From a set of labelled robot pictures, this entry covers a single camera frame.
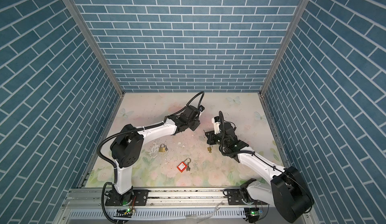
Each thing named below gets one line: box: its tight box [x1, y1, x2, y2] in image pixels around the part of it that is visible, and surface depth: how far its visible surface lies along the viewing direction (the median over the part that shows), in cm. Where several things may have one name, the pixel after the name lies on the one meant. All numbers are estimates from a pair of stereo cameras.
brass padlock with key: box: [158, 143, 168, 153], surface depth 93 cm
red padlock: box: [176, 157, 191, 173], surface depth 84 cm
